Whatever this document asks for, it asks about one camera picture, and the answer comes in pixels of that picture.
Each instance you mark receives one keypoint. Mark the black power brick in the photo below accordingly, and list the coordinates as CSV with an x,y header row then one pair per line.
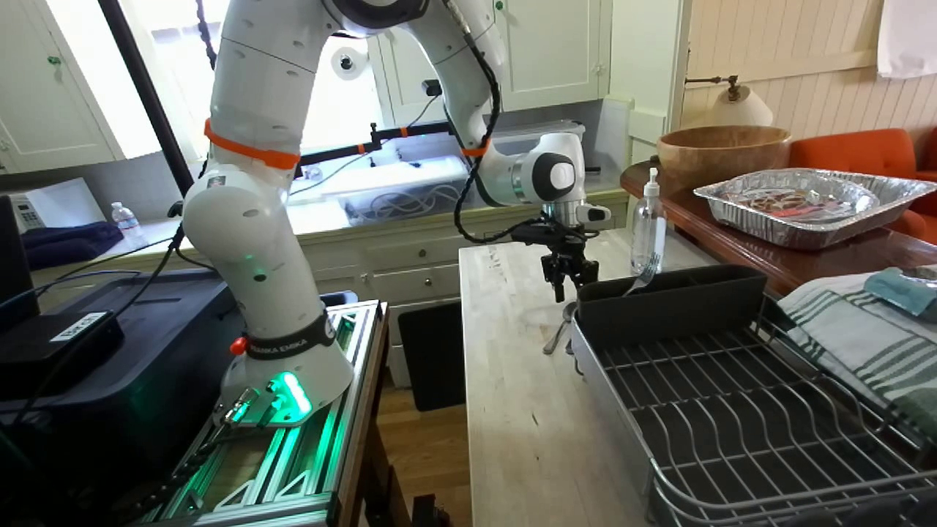
x,y
51,348

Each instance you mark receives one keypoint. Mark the wooden bowl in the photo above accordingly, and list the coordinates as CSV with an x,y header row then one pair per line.
x,y
721,154

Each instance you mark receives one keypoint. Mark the clear pump bottle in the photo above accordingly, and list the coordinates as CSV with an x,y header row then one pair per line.
x,y
648,227

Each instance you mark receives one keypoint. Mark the large black box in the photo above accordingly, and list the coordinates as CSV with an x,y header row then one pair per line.
x,y
146,380

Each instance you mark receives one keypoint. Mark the teal cloth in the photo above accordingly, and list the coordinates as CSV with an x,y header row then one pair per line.
x,y
900,289

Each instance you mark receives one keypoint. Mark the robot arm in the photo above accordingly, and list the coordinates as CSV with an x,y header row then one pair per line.
x,y
249,219

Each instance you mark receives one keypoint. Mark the clear plastic storage bin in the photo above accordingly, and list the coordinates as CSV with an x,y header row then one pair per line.
x,y
410,187

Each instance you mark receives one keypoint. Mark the silver spoon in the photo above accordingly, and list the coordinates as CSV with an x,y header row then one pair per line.
x,y
560,329

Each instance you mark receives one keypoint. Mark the green striped white towel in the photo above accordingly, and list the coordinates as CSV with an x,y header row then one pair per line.
x,y
856,337

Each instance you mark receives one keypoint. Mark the wall lamp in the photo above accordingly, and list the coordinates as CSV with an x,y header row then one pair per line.
x,y
741,106

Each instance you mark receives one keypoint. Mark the dark grey cutlery caddy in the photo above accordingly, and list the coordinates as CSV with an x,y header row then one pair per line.
x,y
673,304

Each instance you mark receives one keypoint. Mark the dark blue cloth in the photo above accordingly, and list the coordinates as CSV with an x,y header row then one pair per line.
x,y
69,244

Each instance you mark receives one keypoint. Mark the silver fork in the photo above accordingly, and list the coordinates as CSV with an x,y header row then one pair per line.
x,y
644,277

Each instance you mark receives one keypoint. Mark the white hanging cloth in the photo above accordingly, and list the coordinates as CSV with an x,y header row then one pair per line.
x,y
908,36

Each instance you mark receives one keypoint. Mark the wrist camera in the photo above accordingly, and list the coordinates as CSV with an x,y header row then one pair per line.
x,y
542,234

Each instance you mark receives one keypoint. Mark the aluminium foil tray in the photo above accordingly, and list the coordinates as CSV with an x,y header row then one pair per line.
x,y
812,208

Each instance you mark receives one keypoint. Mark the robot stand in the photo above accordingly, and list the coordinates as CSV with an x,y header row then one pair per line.
x,y
322,454

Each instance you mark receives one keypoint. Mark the plastic water bottle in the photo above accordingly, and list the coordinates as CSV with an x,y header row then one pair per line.
x,y
126,219

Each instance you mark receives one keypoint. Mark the white microwave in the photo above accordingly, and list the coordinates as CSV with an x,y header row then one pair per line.
x,y
51,205

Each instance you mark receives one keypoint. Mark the black stand with orange ties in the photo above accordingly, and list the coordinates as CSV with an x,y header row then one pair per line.
x,y
373,143

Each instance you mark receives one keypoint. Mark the black monitor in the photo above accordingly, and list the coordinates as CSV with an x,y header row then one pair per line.
x,y
13,256

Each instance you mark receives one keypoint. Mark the dark wooden table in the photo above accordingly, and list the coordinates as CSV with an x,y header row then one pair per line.
x,y
805,260

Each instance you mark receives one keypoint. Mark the white wall cabinet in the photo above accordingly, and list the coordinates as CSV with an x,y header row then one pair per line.
x,y
549,51
51,80

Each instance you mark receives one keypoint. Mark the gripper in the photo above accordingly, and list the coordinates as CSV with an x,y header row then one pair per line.
x,y
568,264

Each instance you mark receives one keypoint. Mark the orange sofa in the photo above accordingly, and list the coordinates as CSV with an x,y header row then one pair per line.
x,y
856,152

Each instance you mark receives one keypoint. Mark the black pole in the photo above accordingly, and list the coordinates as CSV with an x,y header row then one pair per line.
x,y
146,95

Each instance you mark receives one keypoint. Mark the paper towel roll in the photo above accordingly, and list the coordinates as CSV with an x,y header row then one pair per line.
x,y
350,62

